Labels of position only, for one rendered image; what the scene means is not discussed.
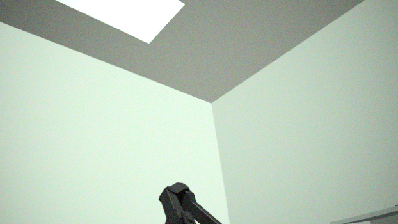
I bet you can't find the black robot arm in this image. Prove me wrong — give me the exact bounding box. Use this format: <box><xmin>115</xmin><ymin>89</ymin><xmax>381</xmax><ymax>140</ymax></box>
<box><xmin>158</xmin><ymin>182</ymin><xmax>222</xmax><ymax>224</ymax></box>

